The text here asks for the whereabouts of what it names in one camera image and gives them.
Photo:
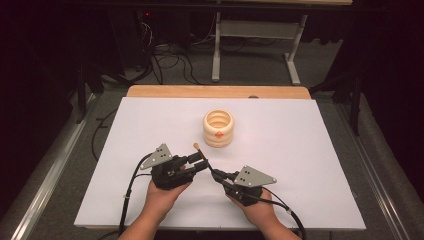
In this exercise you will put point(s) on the person's right hand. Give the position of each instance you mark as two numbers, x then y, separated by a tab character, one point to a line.
260	211

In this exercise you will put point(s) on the metal floor rail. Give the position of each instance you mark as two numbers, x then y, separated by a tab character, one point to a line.
376	173
50	173

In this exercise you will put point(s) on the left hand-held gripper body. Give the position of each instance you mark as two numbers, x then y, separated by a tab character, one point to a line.
166	175

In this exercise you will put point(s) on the wooden table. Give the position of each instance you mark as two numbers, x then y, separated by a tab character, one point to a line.
216	91

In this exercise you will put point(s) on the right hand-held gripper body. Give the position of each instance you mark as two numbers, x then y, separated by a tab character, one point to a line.
251	176

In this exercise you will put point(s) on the black stand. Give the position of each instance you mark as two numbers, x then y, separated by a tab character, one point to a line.
81	93
356	100

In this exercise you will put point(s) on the cream ribbed holder cup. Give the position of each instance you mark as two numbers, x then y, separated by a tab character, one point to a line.
218	138

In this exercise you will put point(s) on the white board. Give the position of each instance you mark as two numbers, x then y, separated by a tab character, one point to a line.
300	150

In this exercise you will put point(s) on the dark computer case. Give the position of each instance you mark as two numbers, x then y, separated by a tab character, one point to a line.
128	40

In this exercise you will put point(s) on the person's left hand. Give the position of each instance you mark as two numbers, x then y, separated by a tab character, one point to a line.
163	200

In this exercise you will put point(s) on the white metal stand frame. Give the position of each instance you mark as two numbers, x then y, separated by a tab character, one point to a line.
256	29

